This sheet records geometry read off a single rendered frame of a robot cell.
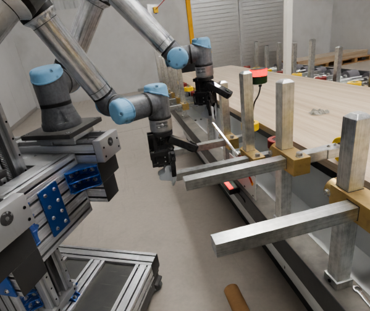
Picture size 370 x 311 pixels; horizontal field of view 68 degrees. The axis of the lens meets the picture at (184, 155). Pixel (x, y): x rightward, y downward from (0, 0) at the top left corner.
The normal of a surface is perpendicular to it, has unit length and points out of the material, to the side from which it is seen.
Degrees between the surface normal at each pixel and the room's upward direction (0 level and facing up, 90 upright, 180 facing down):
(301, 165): 90
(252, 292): 0
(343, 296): 0
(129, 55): 90
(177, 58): 90
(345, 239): 90
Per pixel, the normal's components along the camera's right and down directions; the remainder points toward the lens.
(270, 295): -0.13, -0.91
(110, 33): 0.26, 0.35
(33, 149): -0.25, 0.41
